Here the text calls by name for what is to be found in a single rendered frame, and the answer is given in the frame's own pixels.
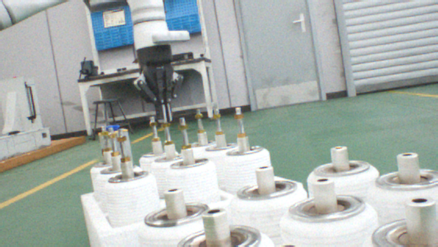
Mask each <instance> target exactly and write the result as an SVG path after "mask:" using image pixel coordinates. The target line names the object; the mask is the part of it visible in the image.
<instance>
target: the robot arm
mask: <svg viewBox="0 0 438 247"><path fill-rule="evenodd" d="M68 1H70V0H0V31H2V30H4V29H7V28H8V27H11V26H13V25H16V24H18V23H19V22H21V21H24V20H25V19H27V18H29V17H31V16H33V15H35V14H37V13H41V12H43V11H45V10H47V9H51V8H52V7H55V6H57V5H60V4H63V3H65V2H68ZM127 2H128V4H129V6H130V8H131V15H132V18H131V19H132V24H133V28H134V40H135V47H136V56H137V61H138V65H140V67H141V68H140V72H139V74H140V77H139V78H138V79H137V80H136V81H133V82H132V85H133V88H135V89H136V91H137V92H138V93H139V94H140V95H141V96H142V98H143V99H144V100H145V101H146V102H147V103H152V104H153V105H154V106H155V112H156V118H157V120H158V121H159V123H165V122H169V121H172V116H173V113H172V111H171V100H172V99H176V98H177V97H178V91H179V88H180V86H181V83H182V81H183V78H184V77H183V75H182V74H179V75H178V74H177V73H175V72H174V68H173V66H172V64H171V61H172V59H173V56H172V51H171V43H173V42H180V41H187V40H190V37H189V32H188V31H186V30H171V31H168V28H167V23H166V20H165V15H164V10H163V0H127ZM146 85H147V86H148V87H147V86H146ZM164 87H165V88H164ZM154 88H156V90H155V89H154ZM156 95H157V96H156Z"/></svg>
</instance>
